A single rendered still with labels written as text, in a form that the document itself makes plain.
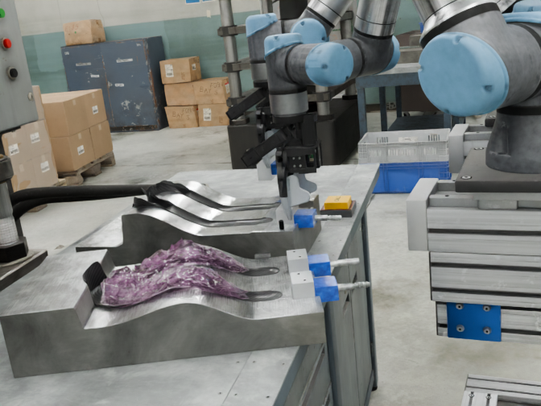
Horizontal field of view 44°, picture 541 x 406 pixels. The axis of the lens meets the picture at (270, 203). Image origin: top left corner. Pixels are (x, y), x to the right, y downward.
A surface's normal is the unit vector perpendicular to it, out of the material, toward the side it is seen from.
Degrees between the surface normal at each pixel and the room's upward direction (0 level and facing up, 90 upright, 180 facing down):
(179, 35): 90
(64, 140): 90
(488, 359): 0
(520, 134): 72
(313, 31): 90
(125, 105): 90
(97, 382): 0
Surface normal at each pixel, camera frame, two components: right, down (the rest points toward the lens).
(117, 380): -0.11, -0.95
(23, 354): 0.04, 0.28
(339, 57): 0.60, 0.16
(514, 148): -0.71, -0.03
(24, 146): 0.95, -0.10
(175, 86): -0.29, 0.44
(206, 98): -0.33, 0.21
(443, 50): -0.74, 0.37
